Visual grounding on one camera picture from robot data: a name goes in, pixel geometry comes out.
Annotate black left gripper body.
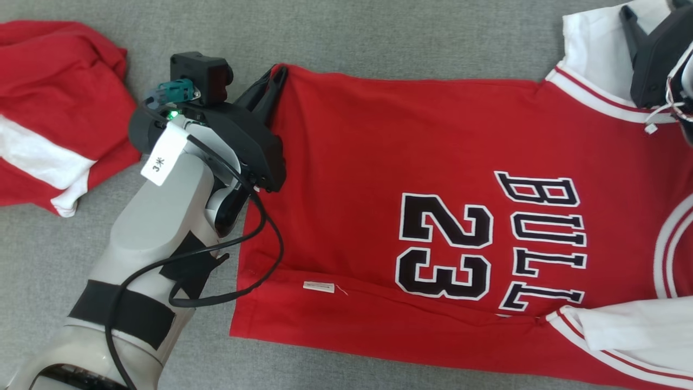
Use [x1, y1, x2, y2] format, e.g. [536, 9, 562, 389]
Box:
[192, 103, 287, 193]

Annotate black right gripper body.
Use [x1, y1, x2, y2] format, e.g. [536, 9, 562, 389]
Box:
[631, 5, 693, 108]

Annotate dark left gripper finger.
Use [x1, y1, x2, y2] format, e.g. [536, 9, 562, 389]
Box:
[236, 68, 277, 109]
[252, 65, 289, 128]

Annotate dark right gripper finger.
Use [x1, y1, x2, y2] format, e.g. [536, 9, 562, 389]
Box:
[619, 4, 650, 55]

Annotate red Bulls 23 jersey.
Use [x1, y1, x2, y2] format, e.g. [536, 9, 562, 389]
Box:
[229, 0, 693, 390]

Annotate red shorts with white stripe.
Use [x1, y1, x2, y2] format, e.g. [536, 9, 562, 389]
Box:
[0, 21, 142, 218]

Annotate grey fabric mat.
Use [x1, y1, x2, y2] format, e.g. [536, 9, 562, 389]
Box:
[0, 0, 693, 390]

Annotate teal left camera connector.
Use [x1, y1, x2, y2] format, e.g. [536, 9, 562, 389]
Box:
[145, 79, 201, 106]

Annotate white paper cable label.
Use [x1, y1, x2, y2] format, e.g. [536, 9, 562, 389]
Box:
[141, 122, 188, 186]

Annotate thin black left gripper cable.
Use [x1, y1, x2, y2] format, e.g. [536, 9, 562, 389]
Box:
[169, 187, 285, 308]

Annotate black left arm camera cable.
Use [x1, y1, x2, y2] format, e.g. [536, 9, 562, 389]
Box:
[104, 133, 244, 390]

